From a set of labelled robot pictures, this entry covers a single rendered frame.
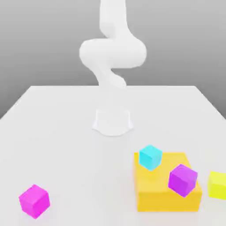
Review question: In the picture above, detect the small cyan cube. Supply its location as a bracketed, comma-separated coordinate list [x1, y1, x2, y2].
[139, 144, 163, 172]

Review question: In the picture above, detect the small purple cube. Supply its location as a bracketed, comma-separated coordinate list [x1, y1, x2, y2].
[168, 163, 199, 198]

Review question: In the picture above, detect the small magenta cube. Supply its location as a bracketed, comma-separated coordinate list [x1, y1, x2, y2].
[18, 184, 51, 220]

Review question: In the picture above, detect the small yellow cube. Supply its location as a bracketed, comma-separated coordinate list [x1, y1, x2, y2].
[207, 171, 226, 200]

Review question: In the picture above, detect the large orange box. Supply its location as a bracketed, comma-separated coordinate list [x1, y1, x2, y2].
[133, 152, 203, 212]

